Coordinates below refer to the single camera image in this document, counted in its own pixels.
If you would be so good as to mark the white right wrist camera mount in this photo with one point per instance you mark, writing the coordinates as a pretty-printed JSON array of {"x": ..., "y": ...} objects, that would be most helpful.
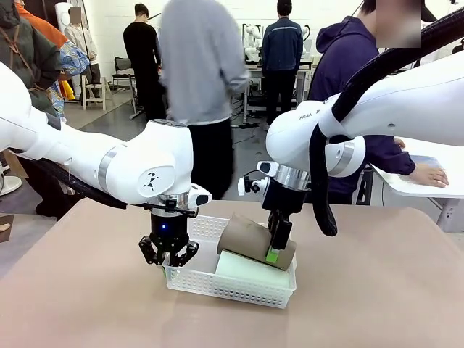
[{"x": 250, "y": 185}]

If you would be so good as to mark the person in grey sweatshirt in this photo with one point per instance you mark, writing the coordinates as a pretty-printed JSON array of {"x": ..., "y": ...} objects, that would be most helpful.
[{"x": 203, "y": 61}]

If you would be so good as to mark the person dressed in black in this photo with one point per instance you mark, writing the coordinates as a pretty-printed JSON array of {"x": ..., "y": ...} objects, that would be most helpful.
[{"x": 141, "y": 54}]

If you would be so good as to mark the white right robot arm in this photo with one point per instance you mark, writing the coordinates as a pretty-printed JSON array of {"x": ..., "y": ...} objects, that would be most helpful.
[{"x": 398, "y": 101}]

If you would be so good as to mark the brown plastic cup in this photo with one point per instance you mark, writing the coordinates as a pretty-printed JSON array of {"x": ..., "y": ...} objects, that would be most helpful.
[{"x": 243, "y": 239}]

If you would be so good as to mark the black power strip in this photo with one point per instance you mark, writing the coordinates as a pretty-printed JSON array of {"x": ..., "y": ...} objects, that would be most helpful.
[{"x": 250, "y": 125}]

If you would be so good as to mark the figure in light clothes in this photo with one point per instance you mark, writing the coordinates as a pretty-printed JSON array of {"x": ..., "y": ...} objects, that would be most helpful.
[{"x": 81, "y": 40}]

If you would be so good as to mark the wooden step stool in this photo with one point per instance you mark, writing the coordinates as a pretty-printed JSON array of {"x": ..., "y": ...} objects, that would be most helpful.
[{"x": 95, "y": 90}]

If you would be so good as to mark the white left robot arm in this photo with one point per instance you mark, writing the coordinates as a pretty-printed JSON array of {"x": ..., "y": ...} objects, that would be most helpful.
[{"x": 72, "y": 156}]

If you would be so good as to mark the light blue cleaning cloth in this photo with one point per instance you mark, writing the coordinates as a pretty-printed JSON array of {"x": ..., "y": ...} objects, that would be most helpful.
[{"x": 424, "y": 161}]

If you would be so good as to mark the white side table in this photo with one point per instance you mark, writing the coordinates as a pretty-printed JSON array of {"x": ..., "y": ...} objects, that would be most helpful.
[{"x": 427, "y": 192}]

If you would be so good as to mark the mannequin in green puffer coat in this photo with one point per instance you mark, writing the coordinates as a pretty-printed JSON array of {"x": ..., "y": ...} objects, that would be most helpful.
[{"x": 21, "y": 54}]

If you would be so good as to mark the person in blue denim jacket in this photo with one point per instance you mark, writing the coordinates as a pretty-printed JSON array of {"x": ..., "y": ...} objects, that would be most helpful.
[{"x": 282, "y": 47}]

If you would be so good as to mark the pale green plastic cup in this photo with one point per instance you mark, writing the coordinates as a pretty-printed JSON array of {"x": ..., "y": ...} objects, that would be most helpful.
[{"x": 246, "y": 270}]

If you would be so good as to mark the white perforated plastic basket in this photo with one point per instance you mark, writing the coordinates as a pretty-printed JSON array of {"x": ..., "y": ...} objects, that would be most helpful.
[{"x": 224, "y": 290}]

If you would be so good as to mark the person in purple hoodie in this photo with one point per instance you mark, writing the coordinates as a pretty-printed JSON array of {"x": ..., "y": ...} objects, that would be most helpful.
[{"x": 344, "y": 58}]

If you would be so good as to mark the person's right forearm purple sleeve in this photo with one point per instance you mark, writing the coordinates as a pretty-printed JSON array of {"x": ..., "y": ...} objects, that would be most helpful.
[{"x": 397, "y": 159}]

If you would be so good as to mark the mannequin in orange blue garment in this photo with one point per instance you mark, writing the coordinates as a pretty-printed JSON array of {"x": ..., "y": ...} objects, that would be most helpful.
[{"x": 72, "y": 61}]

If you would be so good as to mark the white humanoid robot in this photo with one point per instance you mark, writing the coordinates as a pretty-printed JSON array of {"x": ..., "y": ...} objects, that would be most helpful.
[{"x": 252, "y": 36}]

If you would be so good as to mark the person's right hand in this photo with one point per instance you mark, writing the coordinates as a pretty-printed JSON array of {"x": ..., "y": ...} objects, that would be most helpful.
[{"x": 431, "y": 177}]

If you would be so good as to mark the black mesh chair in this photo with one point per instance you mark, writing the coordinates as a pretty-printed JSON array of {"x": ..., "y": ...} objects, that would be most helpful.
[{"x": 121, "y": 67}]

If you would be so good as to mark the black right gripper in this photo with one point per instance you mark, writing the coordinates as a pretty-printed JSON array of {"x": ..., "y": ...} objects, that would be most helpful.
[{"x": 284, "y": 199}]

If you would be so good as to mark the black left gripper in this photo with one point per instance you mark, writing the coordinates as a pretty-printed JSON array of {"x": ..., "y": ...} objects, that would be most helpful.
[{"x": 169, "y": 228}]

